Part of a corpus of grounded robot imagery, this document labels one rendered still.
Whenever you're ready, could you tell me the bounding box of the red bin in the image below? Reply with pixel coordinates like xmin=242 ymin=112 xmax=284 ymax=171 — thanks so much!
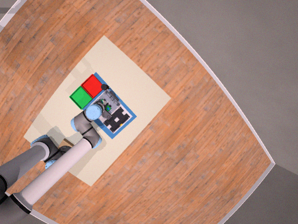
xmin=81 ymin=74 xmax=102 ymax=98

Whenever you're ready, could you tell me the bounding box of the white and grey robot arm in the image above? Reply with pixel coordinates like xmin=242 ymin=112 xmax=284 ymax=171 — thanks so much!
xmin=0 ymin=103 xmax=112 ymax=224

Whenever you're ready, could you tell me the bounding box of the green bin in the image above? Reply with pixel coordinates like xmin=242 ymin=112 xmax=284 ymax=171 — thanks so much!
xmin=69 ymin=86 xmax=93 ymax=110

